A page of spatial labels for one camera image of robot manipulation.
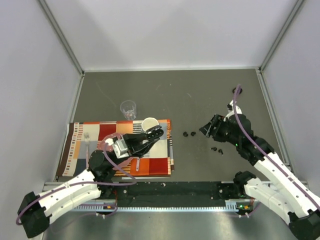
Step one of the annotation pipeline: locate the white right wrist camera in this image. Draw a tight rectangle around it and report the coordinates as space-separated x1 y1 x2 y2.
225 100 242 119

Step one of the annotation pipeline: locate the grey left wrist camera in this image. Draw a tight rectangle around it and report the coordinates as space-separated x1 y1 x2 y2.
104 137 130 159

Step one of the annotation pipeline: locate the clear plastic cup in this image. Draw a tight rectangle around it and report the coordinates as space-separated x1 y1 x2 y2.
120 100 137 121

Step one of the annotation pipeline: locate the orange patchwork placemat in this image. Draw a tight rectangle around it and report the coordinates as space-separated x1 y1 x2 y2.
55 119 174 178

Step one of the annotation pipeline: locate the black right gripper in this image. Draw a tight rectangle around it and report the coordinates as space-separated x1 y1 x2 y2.
199 113 241 147

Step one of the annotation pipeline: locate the blue mug white inside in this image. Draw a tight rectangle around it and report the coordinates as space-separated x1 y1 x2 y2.
141 117 159 133

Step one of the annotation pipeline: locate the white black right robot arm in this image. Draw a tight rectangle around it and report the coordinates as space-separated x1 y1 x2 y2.
199 102 320 240

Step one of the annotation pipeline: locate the pink handled fork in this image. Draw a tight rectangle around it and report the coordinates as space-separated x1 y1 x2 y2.
84 132 90 168

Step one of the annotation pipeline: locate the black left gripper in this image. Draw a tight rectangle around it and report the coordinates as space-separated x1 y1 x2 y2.
109 131 160 169

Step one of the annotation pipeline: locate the black taped earbud charging case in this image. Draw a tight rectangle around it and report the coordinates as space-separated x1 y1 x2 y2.
145 125 164 141

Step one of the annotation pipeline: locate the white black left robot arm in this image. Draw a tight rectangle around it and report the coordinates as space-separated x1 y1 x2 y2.
16 125 164 239

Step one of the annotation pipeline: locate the pink handled knife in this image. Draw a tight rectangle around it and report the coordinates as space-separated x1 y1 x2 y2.
135 158 140 172

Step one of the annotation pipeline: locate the white slotted cable duct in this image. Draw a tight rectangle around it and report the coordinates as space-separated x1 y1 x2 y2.
71 200 254 213

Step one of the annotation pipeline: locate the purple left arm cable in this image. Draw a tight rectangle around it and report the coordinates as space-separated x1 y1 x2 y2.
15 134 138 225

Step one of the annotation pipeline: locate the pink dotted plate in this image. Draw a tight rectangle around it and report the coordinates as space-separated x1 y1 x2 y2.
97 132 132 169

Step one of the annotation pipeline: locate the black case with gold line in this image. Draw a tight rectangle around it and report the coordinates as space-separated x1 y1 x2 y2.
232 87 243 95

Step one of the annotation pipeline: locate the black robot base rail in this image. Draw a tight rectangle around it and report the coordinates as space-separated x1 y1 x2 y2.
113 181 241 207

